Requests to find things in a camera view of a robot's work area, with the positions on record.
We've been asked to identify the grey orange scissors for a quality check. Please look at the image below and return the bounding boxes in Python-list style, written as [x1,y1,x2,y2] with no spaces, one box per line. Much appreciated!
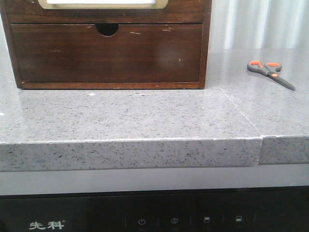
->
[247,60,296,91]

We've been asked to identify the white drawer handle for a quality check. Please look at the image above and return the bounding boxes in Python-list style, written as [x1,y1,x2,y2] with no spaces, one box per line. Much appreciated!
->
[47,0,156,4]

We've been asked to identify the dark brown wooden drawer cabinet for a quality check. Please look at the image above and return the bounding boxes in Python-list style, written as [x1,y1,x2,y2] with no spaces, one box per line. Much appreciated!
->
[0,0,211,89]

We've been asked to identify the white curtain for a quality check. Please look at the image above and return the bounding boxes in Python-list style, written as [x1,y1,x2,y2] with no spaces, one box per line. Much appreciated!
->
[209,0,309,50]

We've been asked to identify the black appliance control panel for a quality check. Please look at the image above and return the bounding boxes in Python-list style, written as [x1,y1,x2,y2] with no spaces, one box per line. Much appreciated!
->
[0,186,309,232]

